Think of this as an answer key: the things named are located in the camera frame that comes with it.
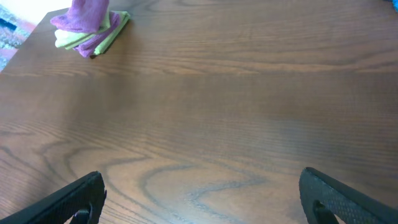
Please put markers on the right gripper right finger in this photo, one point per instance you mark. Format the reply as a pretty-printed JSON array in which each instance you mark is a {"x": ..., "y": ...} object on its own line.
[{"x": 327, "y": 200}]

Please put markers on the blue microfiber cloth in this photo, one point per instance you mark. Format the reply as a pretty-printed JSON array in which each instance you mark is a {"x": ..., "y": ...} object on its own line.
[{"x": 395, "y": 4}]

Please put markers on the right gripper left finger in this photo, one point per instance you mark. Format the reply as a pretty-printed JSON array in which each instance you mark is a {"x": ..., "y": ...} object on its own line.
[{"x": 79, "y": 202}]

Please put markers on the purple folded cloth in stack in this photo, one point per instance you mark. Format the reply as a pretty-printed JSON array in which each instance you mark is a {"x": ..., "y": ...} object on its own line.
[{"x": 86, "y": 49}]

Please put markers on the top green folded cloth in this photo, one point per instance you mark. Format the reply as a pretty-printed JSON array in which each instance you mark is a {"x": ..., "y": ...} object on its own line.
[{"x": 70, "y": 40}]

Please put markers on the purple microfiber cloth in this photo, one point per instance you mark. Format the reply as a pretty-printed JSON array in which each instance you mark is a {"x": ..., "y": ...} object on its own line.
[{"x": 84, "y": 16}]

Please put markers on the bottom green folded cloth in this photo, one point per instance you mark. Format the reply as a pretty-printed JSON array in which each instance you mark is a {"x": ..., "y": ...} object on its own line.
[{"x": 103, "y": 40}]

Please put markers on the green folded cloth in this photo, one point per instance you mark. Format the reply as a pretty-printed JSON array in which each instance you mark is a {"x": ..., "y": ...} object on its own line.
[
  {"x": 70, "y": 40},
  {"x": 103, "y": 40}
]

